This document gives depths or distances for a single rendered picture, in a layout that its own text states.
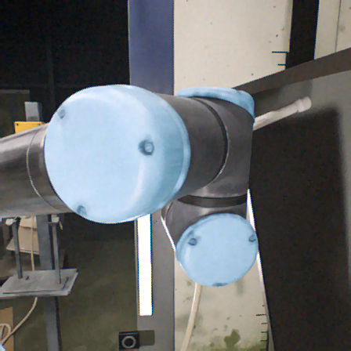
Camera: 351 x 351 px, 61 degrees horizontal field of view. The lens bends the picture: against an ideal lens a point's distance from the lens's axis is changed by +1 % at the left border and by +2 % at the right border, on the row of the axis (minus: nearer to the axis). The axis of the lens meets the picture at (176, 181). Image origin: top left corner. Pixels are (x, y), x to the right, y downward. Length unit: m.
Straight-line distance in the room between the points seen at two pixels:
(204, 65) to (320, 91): 0.57
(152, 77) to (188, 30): 0.23
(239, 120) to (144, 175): 0.16
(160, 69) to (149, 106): 1.12
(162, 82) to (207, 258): 1.04
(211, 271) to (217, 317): 1.30
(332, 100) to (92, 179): 0.81
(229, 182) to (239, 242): 0.07
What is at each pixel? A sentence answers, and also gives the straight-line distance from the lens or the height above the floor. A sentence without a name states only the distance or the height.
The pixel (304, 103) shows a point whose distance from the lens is 0.74.
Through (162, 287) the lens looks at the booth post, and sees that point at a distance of 1.50.
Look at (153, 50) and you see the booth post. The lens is 1.31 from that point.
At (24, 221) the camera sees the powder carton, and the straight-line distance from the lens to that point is 3.00.
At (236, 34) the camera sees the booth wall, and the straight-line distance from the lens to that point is 1.39.
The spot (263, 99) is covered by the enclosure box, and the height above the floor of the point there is 1.61.
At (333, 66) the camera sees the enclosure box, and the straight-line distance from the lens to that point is 0.45.
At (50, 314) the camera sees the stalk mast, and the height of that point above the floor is 0.53.
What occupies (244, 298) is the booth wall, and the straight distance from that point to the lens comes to 1.62.
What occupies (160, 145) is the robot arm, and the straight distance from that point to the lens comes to 0.17.
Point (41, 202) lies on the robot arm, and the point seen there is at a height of 1.48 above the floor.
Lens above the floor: 1.55
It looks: 11 degrees down
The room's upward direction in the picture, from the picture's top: straight up
